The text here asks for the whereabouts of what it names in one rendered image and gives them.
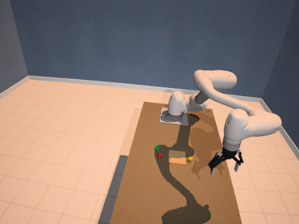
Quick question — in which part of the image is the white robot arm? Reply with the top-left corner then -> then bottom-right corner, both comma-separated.
163,70 -> 282,151

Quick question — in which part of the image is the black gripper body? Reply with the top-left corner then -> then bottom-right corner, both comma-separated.
222,147 -> 237,159

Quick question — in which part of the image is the tan flat mat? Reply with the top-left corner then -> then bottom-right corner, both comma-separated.
169,150 -> 186,165

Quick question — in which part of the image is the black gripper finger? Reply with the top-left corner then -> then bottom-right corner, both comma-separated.
208,153 -> 229,176
231,150 -> 244,172

